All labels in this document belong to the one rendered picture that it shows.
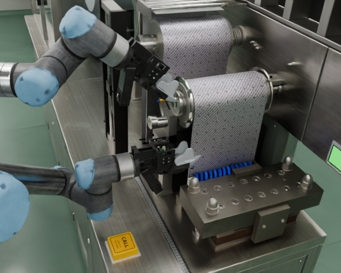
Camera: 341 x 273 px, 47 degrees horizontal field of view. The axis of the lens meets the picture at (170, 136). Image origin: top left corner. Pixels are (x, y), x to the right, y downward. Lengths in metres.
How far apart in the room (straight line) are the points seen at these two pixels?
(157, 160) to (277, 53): 0.50
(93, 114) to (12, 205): 1.03
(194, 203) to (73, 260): 1.32
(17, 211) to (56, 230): 1.70
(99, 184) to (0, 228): 0.35
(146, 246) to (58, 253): 1.26
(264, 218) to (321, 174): 2.04
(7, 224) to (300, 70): 0.86
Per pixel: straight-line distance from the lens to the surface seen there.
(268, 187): 1.20
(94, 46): 0.92
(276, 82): 1.23
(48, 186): 1.09
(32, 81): 0.82
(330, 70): 1.10
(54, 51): 0.93
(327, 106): 1.12
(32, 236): 2.49
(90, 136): 1.60
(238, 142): 1.21
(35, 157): 3.09
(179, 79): 1.10
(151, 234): 1.18
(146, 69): 0.98
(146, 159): 1.08
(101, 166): 1.04
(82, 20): 0.90
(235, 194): 1.15
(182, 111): 1.08
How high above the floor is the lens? 1.77
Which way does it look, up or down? 33 degrees down
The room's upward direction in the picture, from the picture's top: 3 degrees clockwise
